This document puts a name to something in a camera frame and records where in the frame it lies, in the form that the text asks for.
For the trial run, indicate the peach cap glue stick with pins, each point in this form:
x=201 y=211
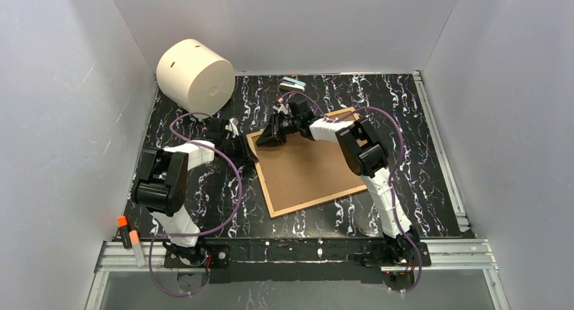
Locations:
x=137 y=249

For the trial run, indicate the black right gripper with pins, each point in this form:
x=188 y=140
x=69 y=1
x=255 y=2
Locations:
x=278 y=126

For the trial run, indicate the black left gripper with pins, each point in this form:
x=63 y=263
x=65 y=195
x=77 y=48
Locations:
x=237 y=145

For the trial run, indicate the light wooden picture frame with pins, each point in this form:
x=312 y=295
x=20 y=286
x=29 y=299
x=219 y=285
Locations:
x=269 y=200

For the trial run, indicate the orange cap black marker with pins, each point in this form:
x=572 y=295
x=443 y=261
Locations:
x=124 y=231

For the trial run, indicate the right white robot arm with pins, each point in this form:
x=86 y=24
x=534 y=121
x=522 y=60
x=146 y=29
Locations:
x=363 y=151

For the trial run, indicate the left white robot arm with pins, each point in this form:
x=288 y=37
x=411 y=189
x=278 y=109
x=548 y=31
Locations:
x=160 y=183

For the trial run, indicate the large white cylinder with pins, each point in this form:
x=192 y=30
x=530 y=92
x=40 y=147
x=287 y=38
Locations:
x=195 y=77

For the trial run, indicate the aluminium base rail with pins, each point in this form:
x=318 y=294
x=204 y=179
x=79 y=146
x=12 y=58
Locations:
x=227 y=260

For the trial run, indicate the teal white stapler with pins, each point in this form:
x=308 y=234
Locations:
x=290 y=84

